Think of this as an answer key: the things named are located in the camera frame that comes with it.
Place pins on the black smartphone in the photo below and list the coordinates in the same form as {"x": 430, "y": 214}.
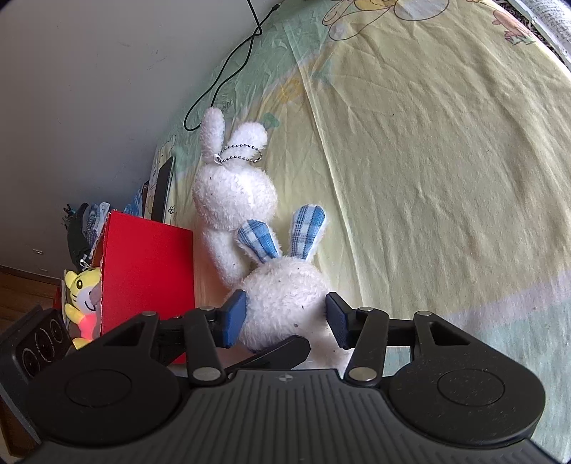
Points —
{"x": 163, "y": 192}

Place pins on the yellow tiger plush toy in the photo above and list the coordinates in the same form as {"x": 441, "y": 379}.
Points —
{"x": 80, "y": 285}

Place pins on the red cardboard box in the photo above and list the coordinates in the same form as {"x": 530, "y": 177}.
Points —
{"x": 147, "y": 267}

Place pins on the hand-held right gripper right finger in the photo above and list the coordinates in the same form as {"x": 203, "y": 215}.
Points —
{"x": 337, "y": 322}

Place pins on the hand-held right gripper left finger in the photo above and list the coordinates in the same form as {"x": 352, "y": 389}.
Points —
{"x": 236, "y": 317}

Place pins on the dark cloth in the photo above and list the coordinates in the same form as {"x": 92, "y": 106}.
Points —
{"x": 78, "y": 232}

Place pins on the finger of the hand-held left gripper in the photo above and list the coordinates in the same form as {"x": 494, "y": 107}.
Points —
{"x": 276, "y": 352}

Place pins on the white printed paper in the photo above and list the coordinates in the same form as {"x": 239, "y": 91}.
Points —
{"x": 551, "y": 20}

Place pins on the white rabbit plush plaid ears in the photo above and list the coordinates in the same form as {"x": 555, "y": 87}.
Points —
{"x": 285, "y": 299}

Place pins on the blue patterned cloth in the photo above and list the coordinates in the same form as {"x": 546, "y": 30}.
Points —
{"x": 134, "y": 207}

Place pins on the plaid cloth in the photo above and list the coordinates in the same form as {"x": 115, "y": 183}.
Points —
{"x": 96, "y": 218}

